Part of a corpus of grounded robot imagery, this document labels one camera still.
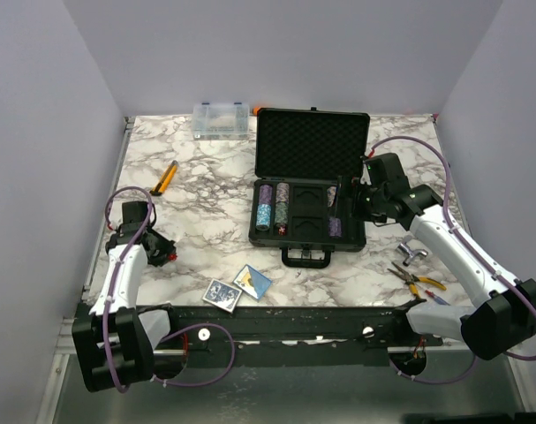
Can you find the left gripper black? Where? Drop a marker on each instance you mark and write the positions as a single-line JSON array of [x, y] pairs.
[[167, 248]]

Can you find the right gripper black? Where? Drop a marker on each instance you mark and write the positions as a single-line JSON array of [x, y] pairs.
[[354, 191]]

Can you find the purple 500 chip stack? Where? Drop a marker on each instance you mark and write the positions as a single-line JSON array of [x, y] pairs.
[[334, 227]]

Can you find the ace of spades card deck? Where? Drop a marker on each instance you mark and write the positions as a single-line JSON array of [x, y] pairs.
[[252, 282]]

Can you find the blue tan 10 chip stack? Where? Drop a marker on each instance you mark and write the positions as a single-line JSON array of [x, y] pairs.
[[331, 196]]

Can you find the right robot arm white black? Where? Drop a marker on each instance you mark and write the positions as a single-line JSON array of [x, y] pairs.
[[503, 310]]

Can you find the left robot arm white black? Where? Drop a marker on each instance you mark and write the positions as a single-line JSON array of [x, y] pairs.
[[114, 341]]

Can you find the black poker set case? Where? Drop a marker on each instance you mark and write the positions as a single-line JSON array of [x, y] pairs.
[[308, 149]]

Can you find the dark green chip stack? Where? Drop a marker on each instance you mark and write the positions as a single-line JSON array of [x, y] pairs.
[[281, 214]]

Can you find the yellow black utility knife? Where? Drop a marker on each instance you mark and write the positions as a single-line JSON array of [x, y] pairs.
[[165, 179]]

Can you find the blue back card deck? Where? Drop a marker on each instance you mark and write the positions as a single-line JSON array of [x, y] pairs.
[[222, 295]]

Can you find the purple chip stack back left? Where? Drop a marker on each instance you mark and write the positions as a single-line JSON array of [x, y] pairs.
[[265, 194]]

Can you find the silver metal clamp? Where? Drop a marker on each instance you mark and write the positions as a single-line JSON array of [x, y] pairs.
[[410, 254]]

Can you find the light blue chip stack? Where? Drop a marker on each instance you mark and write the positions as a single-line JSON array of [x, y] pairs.
[[263, 217]]

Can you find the clear plastic organizer box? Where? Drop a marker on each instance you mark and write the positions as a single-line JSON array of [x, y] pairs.
[[213, 121]]

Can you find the red blue screwdriver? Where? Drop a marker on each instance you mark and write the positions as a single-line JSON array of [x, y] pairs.
[[437, 299]]

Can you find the yellow handled pliers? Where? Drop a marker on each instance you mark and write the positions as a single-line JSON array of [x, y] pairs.
[[411, 280]]

